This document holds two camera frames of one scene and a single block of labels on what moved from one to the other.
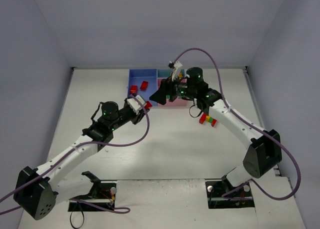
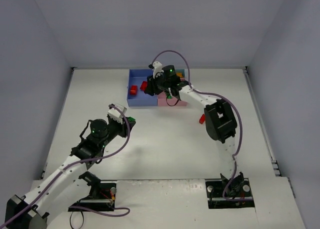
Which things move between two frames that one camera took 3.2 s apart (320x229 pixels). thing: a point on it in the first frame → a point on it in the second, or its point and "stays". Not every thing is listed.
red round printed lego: x=134 y=89 stays
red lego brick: x=144 y=86 stays
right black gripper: x=169 y=88 → x=150 y=86
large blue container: x=136 y=76 stays
